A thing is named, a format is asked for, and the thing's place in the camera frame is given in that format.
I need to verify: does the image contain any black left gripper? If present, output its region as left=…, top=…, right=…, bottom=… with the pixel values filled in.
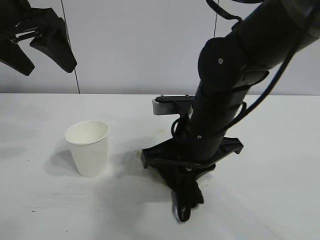
left=0, top=0, right=78, bottom=77

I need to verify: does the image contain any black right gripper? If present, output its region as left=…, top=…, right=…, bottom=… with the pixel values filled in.
left=139, top=134, right=245, bottom=201

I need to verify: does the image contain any black cloth rag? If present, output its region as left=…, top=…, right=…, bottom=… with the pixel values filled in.
left=170, top=182, right=205, bottom=223

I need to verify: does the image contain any white paper cup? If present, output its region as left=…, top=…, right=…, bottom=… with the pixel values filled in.
left=64, top=120, right=110, bottom=178

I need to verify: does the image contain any thin black hanging cable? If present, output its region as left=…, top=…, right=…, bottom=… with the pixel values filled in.
left=60, top=0, right=81, bottom=94
left=213, top=0, right=219, bottom=41

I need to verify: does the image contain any black looped cable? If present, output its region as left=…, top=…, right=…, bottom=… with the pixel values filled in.
left=170, top=118, right=192, bottom=140

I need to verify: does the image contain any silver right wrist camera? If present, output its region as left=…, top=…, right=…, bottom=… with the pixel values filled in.
left=151, top=98, right=176, bottom=116

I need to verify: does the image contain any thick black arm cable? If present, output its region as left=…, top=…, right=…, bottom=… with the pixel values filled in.
left=222, top=7, right=316, bottom=133

